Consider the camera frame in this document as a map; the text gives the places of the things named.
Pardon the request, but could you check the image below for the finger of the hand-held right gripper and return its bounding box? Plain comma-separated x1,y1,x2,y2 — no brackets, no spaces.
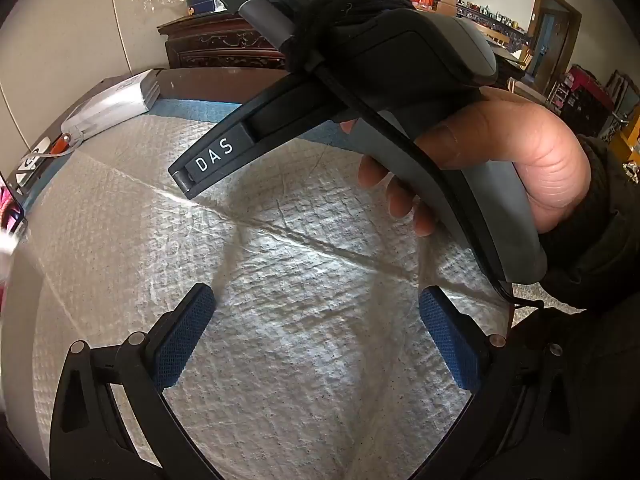
168,66,352,200

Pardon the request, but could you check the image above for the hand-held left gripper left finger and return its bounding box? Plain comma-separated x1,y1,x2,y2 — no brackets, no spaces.
49,282,217,480

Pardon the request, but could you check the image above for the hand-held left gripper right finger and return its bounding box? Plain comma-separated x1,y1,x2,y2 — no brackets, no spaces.
419,285,598,480

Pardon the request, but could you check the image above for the person's right forearm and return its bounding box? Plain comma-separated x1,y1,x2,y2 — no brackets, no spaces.
537,132,640,313

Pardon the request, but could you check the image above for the person's right hand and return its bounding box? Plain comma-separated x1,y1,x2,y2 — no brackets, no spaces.
341,89,594,239

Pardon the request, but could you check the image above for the dark shelf with ornaments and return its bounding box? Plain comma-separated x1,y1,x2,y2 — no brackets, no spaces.
440,0,532,63

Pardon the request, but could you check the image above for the dark carved wooden cabinet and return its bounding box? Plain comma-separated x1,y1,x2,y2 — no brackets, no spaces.
159,12,290,70

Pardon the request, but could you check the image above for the white quilted pad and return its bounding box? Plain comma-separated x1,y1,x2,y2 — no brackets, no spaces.
0,97,568,480

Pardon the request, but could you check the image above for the long white box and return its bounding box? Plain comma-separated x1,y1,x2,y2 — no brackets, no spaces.
61,69,161,142

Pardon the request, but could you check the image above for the brown wooden door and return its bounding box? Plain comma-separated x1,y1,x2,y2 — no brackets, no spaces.
525,0,584,97

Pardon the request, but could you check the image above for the red storage rack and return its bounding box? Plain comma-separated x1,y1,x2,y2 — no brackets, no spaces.
550,64,617,137

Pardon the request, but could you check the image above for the flat white round-marked device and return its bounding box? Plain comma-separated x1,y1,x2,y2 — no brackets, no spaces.
16,136,52,187

